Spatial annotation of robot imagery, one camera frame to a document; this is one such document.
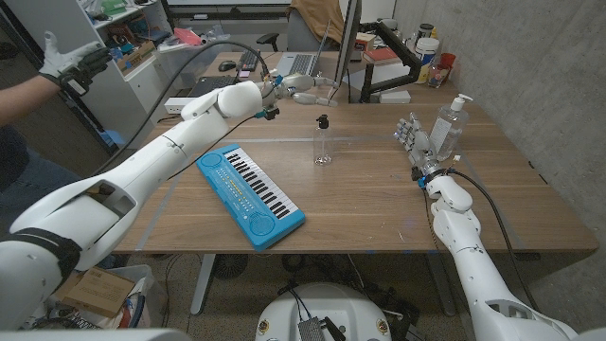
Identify grey office chair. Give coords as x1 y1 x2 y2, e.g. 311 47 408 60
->
257 8 342 53

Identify large clear white-pump bottle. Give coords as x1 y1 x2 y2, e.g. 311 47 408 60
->
427 93 474 161

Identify white table leg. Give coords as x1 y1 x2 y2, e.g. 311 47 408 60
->
189 253 217 316

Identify clear jar with coloured items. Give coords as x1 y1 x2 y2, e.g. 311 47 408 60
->
428 65 451 90

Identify flat computer monitor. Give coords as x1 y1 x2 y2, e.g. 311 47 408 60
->
327 0 364 100

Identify round black fan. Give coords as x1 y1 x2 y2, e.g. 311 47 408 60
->
211 254 249 280

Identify tan jacket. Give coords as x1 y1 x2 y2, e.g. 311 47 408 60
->
289 0 346 45

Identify red book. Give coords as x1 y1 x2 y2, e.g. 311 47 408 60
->
362 46 402 66

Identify grey table leg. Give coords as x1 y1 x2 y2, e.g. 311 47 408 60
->
423 250 458 317

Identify white plastic floor bin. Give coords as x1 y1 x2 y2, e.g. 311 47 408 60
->
111 263 160 329

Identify pink flat packet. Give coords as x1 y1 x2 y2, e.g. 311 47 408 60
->
172 27 205 47

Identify white shelf cabinet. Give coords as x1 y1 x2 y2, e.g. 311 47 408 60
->
4 0 174 151

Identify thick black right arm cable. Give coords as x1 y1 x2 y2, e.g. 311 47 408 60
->
448 168 542 313

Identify white robot torso base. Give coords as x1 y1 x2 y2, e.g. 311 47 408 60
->
255 282 393 341

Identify brown cardboard box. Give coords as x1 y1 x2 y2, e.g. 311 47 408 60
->
61 267 136 318

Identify narrow black keyboard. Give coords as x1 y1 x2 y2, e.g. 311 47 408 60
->
235 46 262 73

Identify black laptop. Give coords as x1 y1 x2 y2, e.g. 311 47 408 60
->
190 75 239 99

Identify silver laptop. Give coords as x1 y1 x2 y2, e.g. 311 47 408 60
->
276 21 332 79

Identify white power strip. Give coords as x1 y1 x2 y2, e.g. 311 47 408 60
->
164 97 189 115

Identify white and black gloved hand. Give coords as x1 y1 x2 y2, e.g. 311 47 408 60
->
38 30 114 96

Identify flat white box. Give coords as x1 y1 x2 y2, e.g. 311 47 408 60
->
378 89 412 105

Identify clear plastic storage bin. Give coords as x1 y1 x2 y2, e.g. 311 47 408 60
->
154 33 232 90

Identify blue toy piano keyboard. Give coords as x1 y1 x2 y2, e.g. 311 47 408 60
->
195 143 307 253

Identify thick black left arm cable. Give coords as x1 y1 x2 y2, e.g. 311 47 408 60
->
89 40 271 179

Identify open cardboard shelf box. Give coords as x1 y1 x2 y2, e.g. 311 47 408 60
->
116 40 157 73

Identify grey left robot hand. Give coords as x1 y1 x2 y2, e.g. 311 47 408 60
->
272 73 340 108

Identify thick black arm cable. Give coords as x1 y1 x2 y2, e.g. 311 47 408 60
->
89 40 271 179
448 168 542 313

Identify small clear black-cap dispenser bottle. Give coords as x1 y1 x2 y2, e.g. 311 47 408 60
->
312 113 333 168

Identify white lidded canister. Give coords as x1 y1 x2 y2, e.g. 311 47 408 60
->
414 37 440 67

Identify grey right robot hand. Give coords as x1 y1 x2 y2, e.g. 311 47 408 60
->
394 112 449 181

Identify bare person forearm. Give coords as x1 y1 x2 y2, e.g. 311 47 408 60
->
0 71 58 125

